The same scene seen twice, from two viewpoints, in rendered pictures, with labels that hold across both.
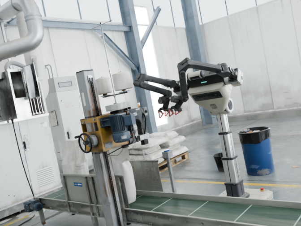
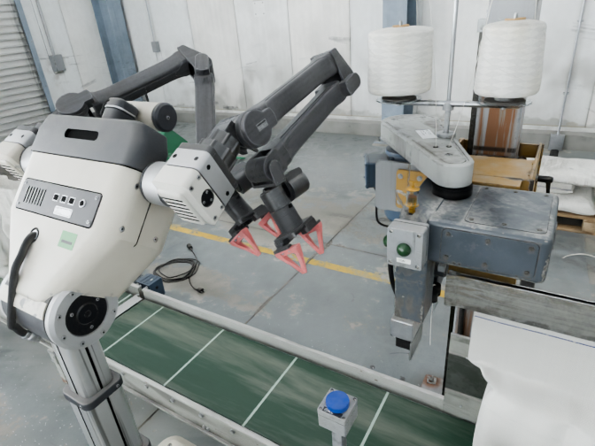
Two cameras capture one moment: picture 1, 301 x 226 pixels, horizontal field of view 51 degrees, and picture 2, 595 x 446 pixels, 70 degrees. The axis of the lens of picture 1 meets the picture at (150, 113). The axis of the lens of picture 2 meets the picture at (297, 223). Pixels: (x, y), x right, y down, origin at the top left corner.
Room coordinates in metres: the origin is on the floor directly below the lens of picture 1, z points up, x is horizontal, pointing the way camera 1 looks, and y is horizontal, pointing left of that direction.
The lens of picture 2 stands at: (4.00, -0.26, 1.74)
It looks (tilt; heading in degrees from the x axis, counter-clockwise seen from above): 26 degrees down; 172
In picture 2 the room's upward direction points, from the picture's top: 5 degrees counter-clockwise
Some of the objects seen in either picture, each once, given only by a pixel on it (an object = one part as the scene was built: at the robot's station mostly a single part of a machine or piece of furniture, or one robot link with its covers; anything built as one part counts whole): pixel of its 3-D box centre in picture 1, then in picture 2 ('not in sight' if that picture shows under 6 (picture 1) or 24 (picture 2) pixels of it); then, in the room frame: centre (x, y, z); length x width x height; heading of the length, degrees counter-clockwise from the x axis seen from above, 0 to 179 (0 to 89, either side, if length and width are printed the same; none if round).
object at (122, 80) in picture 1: (122, 81); (399, 61); (2.89, 0.20, 1.61); 0.17 x 0.17 x 0.17
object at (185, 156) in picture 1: (156, 162); not in sight; (6.38, 0.07, 0.07); 1.20 x 0.82 x 0.14; 141
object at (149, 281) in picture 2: not in sight; (137, 283); (1.71, -0.95, 0.35); 0.30 x 0.15 x 0.15; 49
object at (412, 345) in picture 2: (145, 141); (406, 337); (3.22, 0.10, 0.98); 0.09 x 0.05 x 0.05; 139
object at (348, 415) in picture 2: (167, 154); (337, 411); (3.25, -0.09, 0.81); 0.08 x 0.08 x 0.06; 49
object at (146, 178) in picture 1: (126, 177); not in sight; (3.73, 0.42, 0.54); 1.05 x 0.02 x 0.41; 49
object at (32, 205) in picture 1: (34, 205); not in sight; (3.96, 1.65, 0.35); 0.30 x 0.15 x 0.15; 49
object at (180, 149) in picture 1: (172, 152); not in sight; (6.49, -0.29, 0.20); 0.67 x 0.43 x 0.15; 139
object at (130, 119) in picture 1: (130, 121); (375, 173); (2.74, 0.19, 1.25); 0.10 x 0.08 x 0.12; 164
